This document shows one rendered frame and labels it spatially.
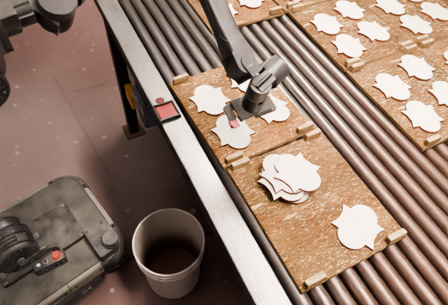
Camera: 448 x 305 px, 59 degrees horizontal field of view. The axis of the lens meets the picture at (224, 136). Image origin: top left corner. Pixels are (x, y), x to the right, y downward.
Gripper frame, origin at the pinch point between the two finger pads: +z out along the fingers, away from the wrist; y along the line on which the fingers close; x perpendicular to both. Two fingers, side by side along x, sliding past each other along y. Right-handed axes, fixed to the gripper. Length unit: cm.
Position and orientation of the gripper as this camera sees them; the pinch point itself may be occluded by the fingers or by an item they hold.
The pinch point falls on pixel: (245, 119)
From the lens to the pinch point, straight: 117.8
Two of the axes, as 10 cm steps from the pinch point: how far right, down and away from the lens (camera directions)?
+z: -1.5, 4.2, 8.9
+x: -4.7, -8.3, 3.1
